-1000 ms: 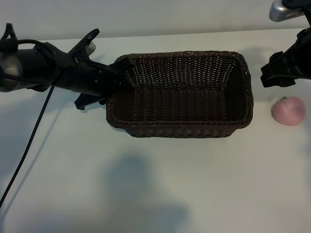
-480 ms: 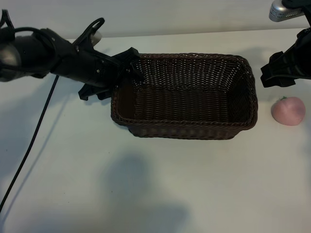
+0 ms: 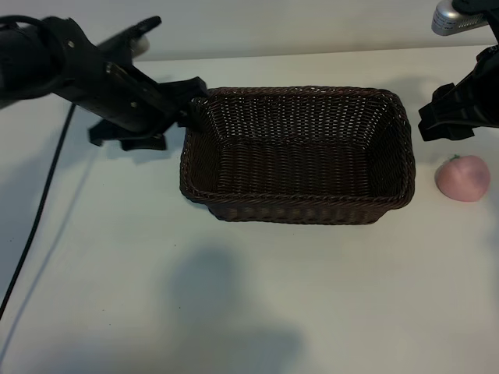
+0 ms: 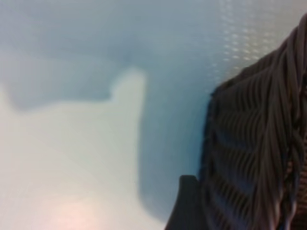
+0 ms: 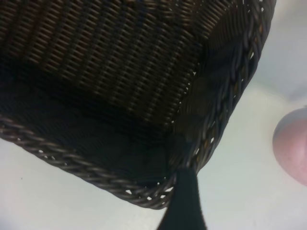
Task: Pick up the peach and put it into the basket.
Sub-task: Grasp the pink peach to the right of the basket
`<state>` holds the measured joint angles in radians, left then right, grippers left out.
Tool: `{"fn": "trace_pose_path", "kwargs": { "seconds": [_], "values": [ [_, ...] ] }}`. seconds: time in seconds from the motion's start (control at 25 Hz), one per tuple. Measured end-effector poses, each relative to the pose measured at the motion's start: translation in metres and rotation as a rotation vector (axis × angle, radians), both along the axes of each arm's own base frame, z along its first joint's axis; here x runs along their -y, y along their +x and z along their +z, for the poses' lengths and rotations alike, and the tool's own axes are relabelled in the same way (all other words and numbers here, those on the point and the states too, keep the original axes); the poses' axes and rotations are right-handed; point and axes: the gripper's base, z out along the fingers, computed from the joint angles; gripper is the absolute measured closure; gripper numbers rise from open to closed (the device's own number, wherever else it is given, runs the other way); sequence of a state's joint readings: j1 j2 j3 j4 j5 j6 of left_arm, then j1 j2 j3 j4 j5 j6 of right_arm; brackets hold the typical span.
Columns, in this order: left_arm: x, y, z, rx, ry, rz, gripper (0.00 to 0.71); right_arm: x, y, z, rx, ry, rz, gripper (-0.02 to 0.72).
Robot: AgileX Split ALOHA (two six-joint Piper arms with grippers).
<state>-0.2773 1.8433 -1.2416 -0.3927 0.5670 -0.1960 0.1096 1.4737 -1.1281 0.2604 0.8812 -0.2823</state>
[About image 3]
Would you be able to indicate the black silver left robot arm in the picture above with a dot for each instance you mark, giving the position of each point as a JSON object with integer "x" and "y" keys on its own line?
{"x": 23, "y": 58}

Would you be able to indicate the pink peach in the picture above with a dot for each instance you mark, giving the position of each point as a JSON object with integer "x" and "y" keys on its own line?
{"x": 462, "y": 179}

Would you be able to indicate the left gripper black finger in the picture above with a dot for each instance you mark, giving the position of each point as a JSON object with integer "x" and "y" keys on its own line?
{"x": 193, "y": 117}
{"x": 144, "y": 142}

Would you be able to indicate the dark brown wicker basket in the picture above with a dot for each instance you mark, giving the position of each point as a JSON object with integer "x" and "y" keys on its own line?
{"x": 292, "y": 175}

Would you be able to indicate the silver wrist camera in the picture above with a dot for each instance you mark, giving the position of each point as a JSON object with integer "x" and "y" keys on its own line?
{"x": 444, "y": 19}
{"x": 141, "y": 44}

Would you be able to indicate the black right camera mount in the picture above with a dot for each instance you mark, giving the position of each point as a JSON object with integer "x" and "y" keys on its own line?
{"x": 475, "y": 5}

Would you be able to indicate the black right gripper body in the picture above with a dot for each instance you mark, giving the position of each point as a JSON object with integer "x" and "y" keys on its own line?
{"x": 479, "y": 97}

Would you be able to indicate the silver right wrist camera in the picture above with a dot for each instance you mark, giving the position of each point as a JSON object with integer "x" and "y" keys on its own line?
{"x": 444, "y": 19}

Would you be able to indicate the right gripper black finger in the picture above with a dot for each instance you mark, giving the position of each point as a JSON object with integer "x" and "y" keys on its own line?
{"x": 459, "y": 132}

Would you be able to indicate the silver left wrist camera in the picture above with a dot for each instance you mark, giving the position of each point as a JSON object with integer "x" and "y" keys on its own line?
{"x": 141, "y": 44}

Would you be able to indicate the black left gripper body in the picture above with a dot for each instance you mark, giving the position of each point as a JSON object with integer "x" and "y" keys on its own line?
{"x": 109, "y": 93}

